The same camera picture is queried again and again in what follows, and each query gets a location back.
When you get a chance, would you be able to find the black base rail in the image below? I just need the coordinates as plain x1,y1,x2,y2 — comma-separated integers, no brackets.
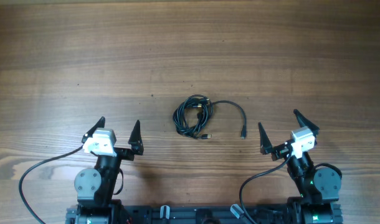
65,203,343,224

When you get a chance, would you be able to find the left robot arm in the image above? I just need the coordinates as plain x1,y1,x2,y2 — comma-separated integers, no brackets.
65,116,144,224

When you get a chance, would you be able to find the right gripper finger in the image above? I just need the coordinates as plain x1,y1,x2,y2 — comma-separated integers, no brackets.
293,109,320,136
258,122,273,155

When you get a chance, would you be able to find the black USB cable long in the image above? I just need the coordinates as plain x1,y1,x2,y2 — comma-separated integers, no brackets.
208,100,248,140

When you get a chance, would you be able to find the left camera black cable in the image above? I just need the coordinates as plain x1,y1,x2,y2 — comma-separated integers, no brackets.
18,145,85,224

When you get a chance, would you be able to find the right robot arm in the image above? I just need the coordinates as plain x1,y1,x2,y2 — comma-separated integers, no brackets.
258,109,343,223

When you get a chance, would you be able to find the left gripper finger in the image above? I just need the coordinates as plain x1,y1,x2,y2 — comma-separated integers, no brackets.
128,120,144,155
82,116,105,143

